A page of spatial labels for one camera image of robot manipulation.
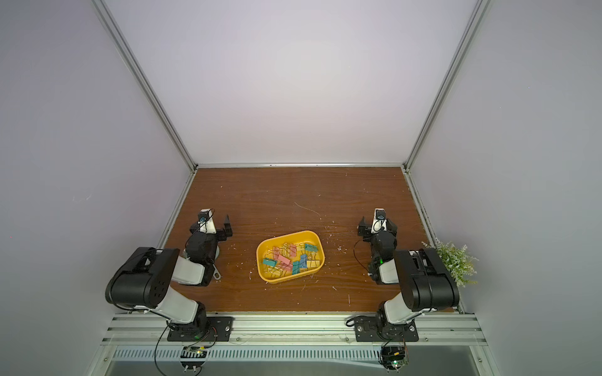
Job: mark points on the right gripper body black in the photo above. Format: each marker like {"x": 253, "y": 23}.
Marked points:
{"x": 365, "y": 230}

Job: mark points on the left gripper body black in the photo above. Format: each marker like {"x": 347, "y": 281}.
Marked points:
{"x": 221, "y": 233}

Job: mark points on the yellow plastic storage box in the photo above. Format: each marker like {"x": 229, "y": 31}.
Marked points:
{"x": 289, "y": 257}

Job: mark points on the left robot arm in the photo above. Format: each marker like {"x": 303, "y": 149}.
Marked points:
{"x": 143, "y": 282}

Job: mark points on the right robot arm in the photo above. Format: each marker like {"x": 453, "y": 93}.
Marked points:
{"x": 426, "y": 285}

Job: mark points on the small potted green plant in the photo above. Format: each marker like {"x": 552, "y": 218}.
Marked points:
{"x": 458, "y": 261}

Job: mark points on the left controller board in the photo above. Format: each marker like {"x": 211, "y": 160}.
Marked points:
{"x": 192, "y": 359}

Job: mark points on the controller board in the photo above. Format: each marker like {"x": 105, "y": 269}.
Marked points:
{"x": 192, "y": 359}
{"x": 393, "y": 358}

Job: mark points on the right controller board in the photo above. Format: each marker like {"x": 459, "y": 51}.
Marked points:
{"x": 393, "y": 358}

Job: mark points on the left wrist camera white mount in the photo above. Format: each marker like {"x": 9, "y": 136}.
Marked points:
{"x": 205, "y": 221}

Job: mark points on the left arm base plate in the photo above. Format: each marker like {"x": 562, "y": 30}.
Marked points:
{"x": 209, "y": 329}

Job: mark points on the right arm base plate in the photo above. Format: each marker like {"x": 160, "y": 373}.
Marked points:
{"x": 374, "y": 328}

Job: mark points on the aluminium front rail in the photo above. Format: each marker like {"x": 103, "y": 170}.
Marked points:
{"x": 338, "y": 329}

